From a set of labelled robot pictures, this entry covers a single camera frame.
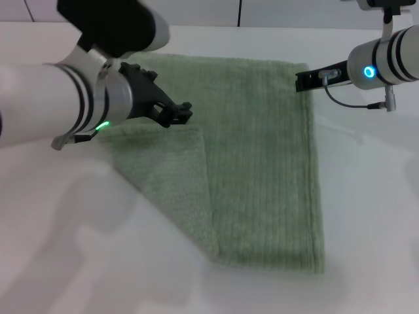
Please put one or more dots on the green ribbed towel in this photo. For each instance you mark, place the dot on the green ribbed towel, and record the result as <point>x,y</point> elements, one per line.
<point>255,170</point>

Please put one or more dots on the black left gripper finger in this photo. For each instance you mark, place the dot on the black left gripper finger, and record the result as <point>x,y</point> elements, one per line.
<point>175,119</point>
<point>185,108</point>

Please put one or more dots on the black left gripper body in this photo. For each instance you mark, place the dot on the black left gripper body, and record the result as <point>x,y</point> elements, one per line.
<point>144,93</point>

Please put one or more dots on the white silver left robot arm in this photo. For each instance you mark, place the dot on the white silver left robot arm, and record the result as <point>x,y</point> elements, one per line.
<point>49,95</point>

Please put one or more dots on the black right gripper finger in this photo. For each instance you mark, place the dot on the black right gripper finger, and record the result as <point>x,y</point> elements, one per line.
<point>304,81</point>

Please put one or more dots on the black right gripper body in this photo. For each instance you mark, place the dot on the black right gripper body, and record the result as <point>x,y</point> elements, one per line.
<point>342,73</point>

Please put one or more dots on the gray plug on left arm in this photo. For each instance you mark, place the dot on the gray plug on left arm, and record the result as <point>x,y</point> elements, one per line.
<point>59,142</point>

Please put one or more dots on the black vertical wall strip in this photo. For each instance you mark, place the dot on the black vertical wall strip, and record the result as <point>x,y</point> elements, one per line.
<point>239,13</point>

